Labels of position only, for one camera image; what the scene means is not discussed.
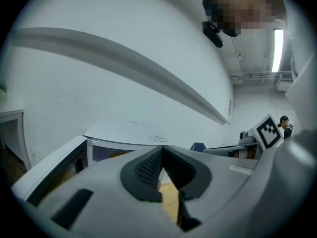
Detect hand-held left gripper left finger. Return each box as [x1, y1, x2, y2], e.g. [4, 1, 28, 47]
[28, 145, 184, 238]

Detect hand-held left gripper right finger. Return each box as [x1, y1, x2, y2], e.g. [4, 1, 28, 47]
[162, 145, 260, 233]

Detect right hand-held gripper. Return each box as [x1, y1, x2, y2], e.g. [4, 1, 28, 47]
[202, 114, 283, 158]

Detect white refrigerator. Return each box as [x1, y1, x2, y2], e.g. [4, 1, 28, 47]
[11, 119, 174, 207]

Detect person's right hand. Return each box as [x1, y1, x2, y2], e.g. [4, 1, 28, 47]
[234, 150, 260, 160]

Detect blue chair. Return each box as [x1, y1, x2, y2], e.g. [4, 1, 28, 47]
[190, 142, 207, 151]

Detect white ceiling pipes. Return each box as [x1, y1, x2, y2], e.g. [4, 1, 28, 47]
[229, 71, 280, 88]

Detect white air conditioner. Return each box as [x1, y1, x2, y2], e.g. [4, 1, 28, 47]
[276, 72, 294, 91]

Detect white table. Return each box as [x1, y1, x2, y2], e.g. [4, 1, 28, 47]
[0, 109, 32, 171]

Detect long ceiling light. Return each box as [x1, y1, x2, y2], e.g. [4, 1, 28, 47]
[271, 28, 284, 73]

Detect person's head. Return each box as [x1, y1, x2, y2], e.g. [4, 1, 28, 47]
[202, 0, 285, 37]

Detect black head-worn camera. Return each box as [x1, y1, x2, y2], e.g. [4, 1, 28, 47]
[201, 20, 223, 48]

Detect grey wall cable trunking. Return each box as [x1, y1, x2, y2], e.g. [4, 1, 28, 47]
[11, 27, 232, 126]

